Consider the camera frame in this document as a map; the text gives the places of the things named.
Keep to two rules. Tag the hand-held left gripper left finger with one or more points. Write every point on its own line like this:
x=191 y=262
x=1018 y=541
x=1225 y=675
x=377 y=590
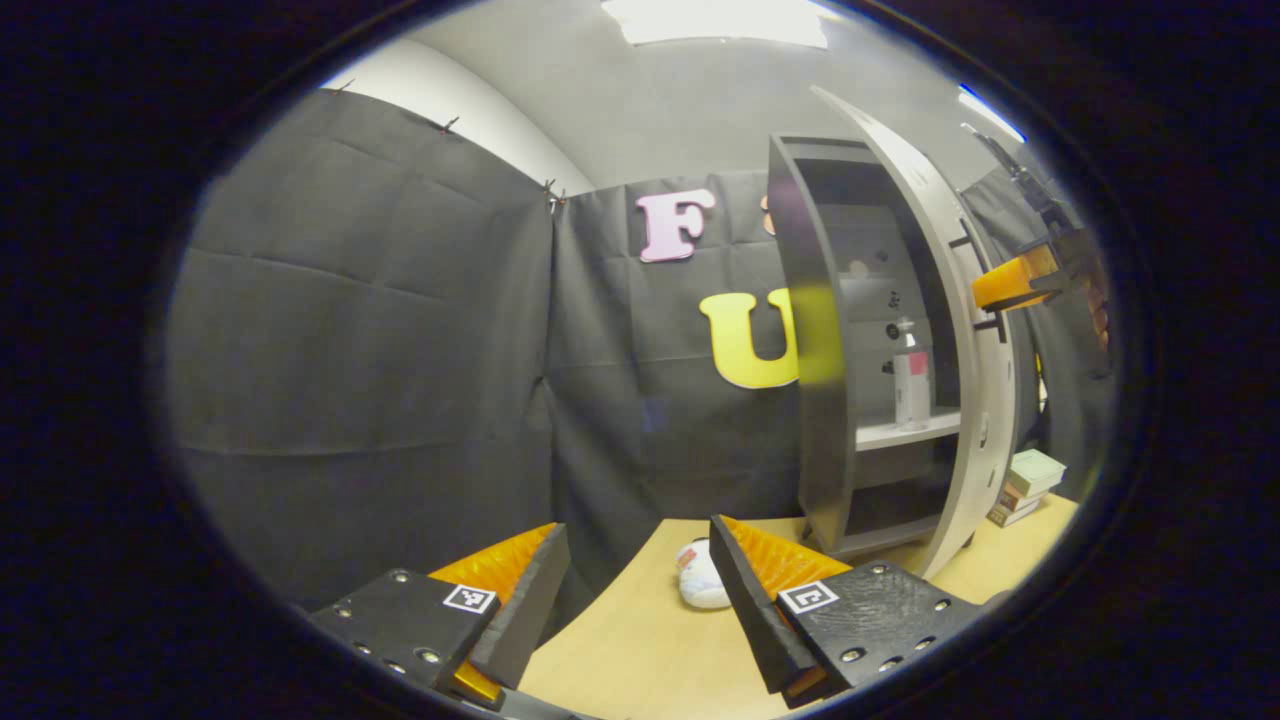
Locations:
x=530 y=610

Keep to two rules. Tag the grey cabinet door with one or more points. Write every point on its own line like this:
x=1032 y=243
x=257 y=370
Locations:
x=990 y=440

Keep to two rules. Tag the white bottle with pink label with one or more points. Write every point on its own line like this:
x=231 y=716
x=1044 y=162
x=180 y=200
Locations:
x=911 y=395

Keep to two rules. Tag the black backdrop cloth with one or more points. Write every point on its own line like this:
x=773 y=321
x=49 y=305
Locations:
x=380 y=350

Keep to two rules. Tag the pale green book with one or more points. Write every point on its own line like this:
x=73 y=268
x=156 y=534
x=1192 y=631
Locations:
x=1035 y=470

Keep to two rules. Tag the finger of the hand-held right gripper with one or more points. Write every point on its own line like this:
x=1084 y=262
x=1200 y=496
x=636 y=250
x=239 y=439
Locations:
x=1005 y=283

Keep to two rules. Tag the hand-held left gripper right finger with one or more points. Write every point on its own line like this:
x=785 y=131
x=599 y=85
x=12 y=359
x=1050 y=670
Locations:
x=750 y=610

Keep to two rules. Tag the brown book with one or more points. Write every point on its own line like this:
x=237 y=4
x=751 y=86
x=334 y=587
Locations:
x=1015 y=497

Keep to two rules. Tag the dark grey cabinet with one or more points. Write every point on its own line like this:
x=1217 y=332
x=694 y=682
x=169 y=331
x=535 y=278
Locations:
x=820 y=430

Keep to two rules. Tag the large ceiling light panel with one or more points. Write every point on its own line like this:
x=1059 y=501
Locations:
x=720 y=20

